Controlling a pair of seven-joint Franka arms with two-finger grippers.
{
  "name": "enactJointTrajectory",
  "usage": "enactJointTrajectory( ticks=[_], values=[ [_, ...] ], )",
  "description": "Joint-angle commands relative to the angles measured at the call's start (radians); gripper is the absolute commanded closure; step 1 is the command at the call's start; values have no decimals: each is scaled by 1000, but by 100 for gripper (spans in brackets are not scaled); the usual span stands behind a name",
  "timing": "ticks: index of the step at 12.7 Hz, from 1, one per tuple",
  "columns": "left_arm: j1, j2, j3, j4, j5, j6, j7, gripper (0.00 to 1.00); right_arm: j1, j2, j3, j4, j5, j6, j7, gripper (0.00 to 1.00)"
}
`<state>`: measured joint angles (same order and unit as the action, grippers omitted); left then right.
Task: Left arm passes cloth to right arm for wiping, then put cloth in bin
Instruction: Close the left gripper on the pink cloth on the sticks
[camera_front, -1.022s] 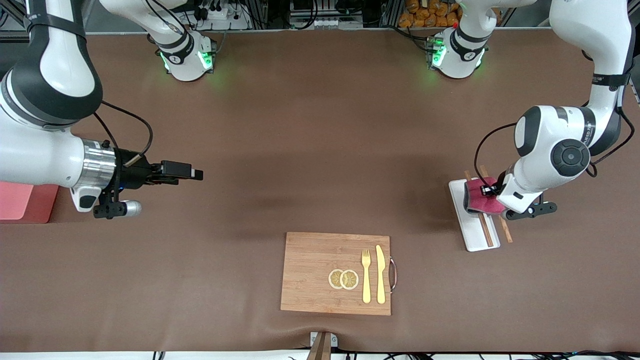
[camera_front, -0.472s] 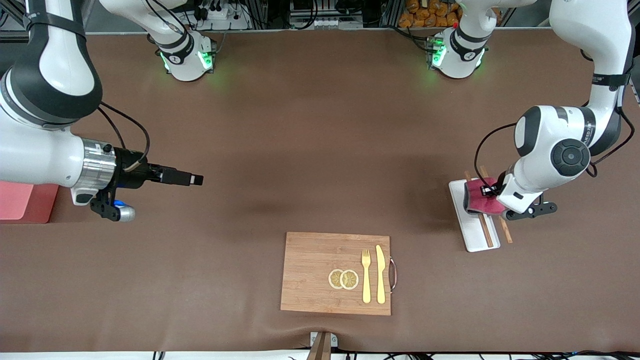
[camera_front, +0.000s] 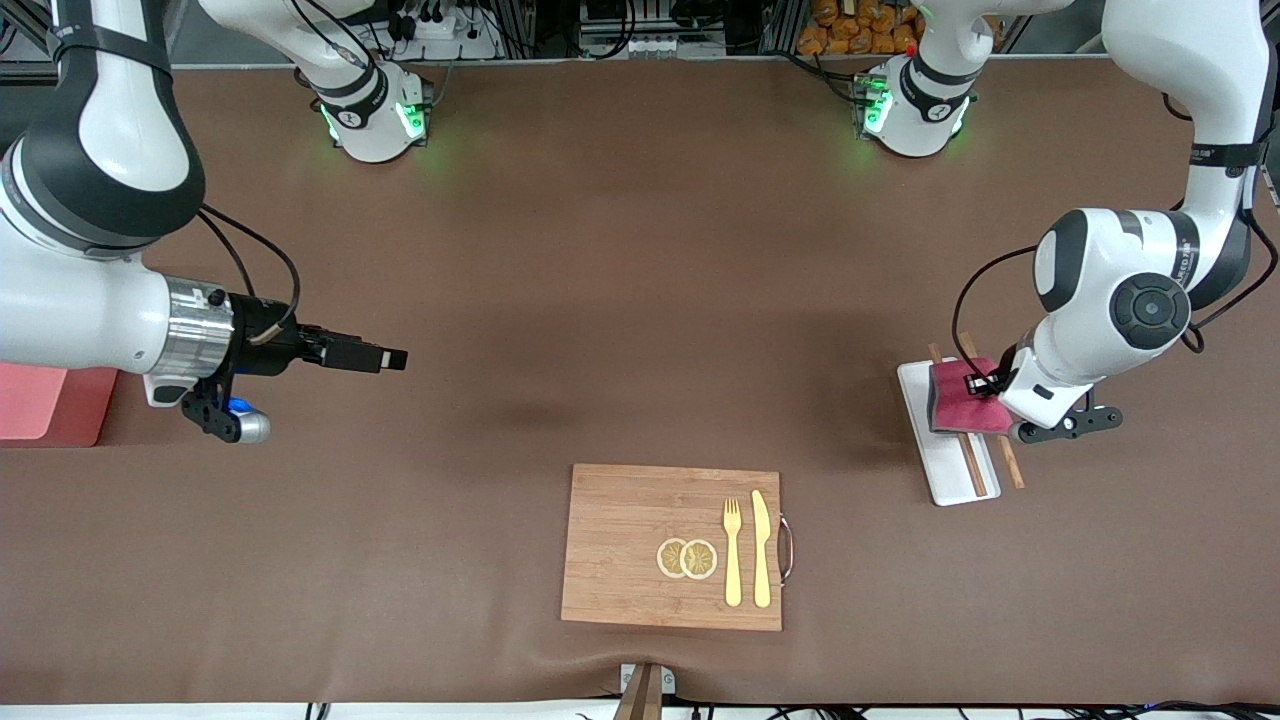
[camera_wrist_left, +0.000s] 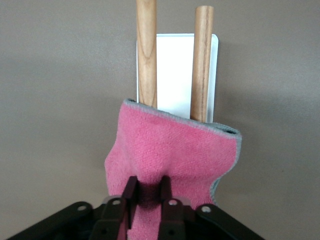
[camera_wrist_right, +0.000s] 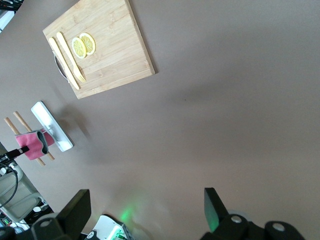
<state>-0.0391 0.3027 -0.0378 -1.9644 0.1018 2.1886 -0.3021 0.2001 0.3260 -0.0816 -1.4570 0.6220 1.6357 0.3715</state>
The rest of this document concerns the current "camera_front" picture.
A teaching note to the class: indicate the dark red cloth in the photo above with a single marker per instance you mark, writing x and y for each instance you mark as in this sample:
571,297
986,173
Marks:
955,405

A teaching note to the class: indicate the brown table mat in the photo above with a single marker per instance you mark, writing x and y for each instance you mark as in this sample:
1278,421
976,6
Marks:
600,300

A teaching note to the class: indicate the brown wooden chopstick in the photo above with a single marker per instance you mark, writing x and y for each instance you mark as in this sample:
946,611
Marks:
975,470
1012,462

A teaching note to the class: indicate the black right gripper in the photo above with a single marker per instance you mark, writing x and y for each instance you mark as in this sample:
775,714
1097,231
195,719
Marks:
268,345

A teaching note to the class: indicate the bamboo cutting board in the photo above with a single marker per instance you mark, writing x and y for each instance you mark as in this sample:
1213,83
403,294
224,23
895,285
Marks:
620,550

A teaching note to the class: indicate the white power strip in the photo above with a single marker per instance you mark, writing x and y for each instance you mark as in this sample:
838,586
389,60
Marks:
440,30

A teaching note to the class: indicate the yellow fork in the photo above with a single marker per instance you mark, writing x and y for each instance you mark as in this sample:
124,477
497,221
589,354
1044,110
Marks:
733,565

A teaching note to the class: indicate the white rectangular tray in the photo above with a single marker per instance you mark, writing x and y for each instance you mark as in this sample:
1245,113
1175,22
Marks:
945,470

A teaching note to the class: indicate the yellow knife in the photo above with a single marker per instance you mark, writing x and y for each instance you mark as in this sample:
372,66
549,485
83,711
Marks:
761,550

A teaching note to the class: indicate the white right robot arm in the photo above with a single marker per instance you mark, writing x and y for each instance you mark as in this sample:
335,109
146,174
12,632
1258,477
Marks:
60,310

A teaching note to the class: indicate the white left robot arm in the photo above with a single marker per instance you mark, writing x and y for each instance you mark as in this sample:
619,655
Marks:
1100,300

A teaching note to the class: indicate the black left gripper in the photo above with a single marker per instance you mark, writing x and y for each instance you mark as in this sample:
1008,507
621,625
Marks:
984,384

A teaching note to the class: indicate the pink plastic bin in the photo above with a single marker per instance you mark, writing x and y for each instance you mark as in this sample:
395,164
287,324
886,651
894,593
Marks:
50,405

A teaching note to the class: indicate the black electronics rack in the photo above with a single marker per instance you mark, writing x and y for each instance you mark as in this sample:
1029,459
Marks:
650,15

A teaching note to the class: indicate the lemon slice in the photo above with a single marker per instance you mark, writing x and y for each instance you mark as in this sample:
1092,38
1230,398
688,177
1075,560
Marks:
667,558
701,560

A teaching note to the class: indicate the orange snack packs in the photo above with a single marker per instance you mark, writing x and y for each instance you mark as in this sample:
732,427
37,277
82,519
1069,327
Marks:
850,25

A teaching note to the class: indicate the metal table clamp bracket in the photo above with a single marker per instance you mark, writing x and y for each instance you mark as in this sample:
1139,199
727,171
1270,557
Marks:
647,690

